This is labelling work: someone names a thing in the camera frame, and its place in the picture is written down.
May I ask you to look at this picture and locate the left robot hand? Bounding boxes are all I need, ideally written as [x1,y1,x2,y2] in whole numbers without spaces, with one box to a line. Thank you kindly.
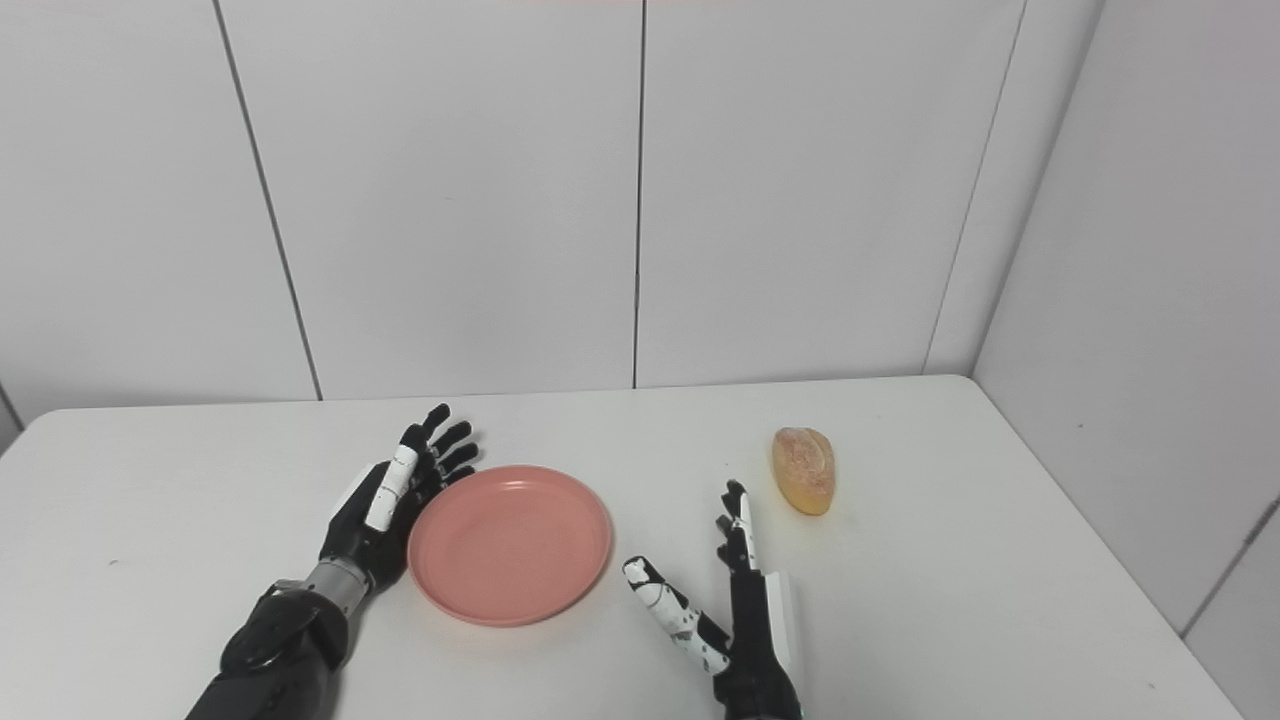
[318,403,481,598]

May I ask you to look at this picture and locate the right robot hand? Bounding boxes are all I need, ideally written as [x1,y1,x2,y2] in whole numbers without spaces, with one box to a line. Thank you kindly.
[621,480,806,720]

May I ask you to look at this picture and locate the pink round plate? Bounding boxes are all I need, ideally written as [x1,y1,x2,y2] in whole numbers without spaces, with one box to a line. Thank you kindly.
[407,464,614,628]

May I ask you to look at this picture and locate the bread roll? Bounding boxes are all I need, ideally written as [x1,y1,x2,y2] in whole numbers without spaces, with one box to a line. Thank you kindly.
[771,427,837,517]

